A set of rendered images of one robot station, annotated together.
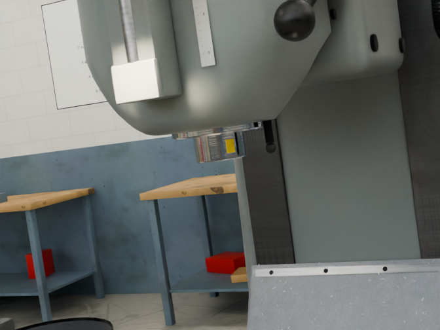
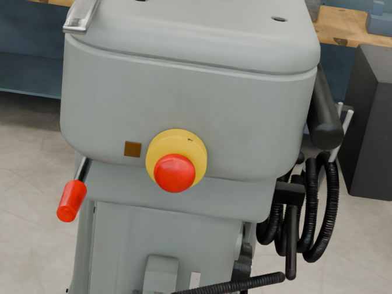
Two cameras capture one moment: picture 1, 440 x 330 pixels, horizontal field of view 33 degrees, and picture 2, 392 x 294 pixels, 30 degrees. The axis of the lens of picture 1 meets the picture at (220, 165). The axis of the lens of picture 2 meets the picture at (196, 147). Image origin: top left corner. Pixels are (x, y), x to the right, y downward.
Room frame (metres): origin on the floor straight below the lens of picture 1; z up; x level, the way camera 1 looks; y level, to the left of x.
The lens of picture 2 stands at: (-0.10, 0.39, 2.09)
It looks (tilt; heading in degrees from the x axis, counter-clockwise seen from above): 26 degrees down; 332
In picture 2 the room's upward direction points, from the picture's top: 9 degrees clockwise
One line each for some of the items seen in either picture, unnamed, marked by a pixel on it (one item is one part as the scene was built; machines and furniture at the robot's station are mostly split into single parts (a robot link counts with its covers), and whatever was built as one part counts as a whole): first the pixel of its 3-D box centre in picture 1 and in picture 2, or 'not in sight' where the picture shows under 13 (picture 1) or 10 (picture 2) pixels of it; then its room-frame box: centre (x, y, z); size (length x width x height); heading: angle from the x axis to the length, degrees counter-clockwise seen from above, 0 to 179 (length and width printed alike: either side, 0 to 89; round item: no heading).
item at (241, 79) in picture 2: not in sight; (193, 37); (0.70, -0.01, 1.81); 0.47 x 0.26 x 0.16; 153
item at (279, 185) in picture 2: not in sight; (273, 197); (0.64, -0.14, 1.60); 0.08 x 0.02 x 0.04; 63
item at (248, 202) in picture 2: not in sight; (183, 122); (0.72, -0.02, 1.68); 0.34 x 0.24 x 0.10; 153
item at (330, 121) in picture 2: not in sight; (304, 63); (0.65, -0.15, 1.79); 0.45 x 0.04 x 0.04; 153
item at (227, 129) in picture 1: (217, 129); not in sight; (0.68, 0.00, 1.31); 0.09 x 0.09 x 0.01
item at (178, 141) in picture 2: not in sight; (176, 159); (0.48, 0.10, 1.76); 0.06 x 0.02 x 0.06; 63
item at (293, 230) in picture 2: not in sight; (291, 239); (0.56, -0.12, 1.58); 0.17 x 0.01 x 0.01; 148
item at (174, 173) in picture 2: not in sight; (174, 170); (0.46, 0.11, 1.76); 0.04 x 0.03 x 0.04; 63
